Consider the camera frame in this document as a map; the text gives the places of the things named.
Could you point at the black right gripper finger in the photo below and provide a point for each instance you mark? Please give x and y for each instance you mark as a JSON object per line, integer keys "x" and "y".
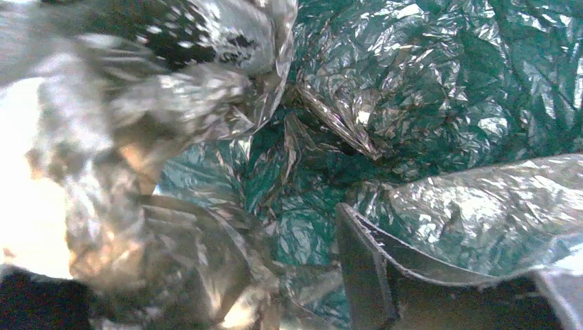
{"x": 392, "y": 285}

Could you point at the black plastic trash bag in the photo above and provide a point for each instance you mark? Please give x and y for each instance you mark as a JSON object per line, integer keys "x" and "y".
{"x": 178, "y": 164}

